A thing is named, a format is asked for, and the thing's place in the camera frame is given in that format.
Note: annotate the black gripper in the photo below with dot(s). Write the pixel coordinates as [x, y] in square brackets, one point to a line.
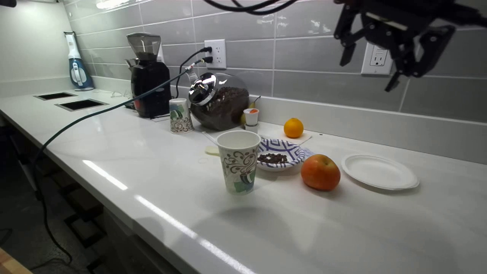
[416, 32]

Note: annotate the large red orange apple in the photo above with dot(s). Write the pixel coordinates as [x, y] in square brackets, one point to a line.
[320, 172]

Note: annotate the upright patterned paper cup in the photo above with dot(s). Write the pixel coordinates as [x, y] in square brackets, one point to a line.
[238, 152]

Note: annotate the glass jar with chrome lid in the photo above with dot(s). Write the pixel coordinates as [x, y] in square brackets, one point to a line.
[218, 100]

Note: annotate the small orange fruit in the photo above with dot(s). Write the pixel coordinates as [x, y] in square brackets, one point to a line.
[293, 128]

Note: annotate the black coffee grinder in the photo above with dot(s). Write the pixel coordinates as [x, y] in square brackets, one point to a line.
[150, 76]

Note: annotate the dark coffee beans pile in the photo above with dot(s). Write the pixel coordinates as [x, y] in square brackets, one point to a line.
[273, 158]

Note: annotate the blue patterned paper bowl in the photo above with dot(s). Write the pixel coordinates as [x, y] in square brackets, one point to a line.
[294, 152]

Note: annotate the upside-down patterned paper cup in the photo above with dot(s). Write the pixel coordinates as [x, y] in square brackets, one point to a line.
[180, 114]

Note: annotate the small white orange-top container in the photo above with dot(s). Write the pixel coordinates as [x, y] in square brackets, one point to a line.
[252, 116]

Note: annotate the white paper plate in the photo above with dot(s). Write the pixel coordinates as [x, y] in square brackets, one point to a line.
[380, 172]

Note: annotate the white wall outlet right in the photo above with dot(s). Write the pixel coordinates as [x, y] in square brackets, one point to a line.
[377, 61]

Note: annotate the white wall outlet with plugs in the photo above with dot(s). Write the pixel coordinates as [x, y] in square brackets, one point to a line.
[218, 52]

